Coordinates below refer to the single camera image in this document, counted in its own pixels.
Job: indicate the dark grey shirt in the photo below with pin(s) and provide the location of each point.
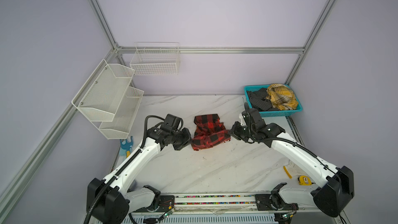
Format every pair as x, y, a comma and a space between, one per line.
259, 100

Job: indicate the teal plastic basket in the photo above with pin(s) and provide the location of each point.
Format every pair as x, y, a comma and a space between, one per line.
273, 113

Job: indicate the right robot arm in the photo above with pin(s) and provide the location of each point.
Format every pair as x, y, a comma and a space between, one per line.
332, 187

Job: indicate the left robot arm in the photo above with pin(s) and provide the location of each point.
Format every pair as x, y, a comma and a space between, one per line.
127, 177

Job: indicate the white mesh wall shelf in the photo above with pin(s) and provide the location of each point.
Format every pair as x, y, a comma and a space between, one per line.
109, 101

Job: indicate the yellow plaid shirt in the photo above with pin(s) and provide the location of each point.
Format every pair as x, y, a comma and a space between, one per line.
282, 97

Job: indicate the white wire wall basket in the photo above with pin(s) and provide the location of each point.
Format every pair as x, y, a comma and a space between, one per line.
156, 58

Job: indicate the teal hand rake tool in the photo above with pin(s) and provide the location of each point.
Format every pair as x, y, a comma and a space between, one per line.
126, 147

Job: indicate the red black plaid shirt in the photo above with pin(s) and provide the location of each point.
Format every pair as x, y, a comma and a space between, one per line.
210, 132

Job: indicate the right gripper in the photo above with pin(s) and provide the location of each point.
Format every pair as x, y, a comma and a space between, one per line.
233, 131

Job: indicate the yellow tape measure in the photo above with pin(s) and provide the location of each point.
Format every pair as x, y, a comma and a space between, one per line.
304, 180

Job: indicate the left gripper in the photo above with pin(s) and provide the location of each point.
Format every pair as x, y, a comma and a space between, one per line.
187, 139

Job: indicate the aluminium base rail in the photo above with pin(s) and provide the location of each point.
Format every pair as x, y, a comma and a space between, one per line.
240, 208

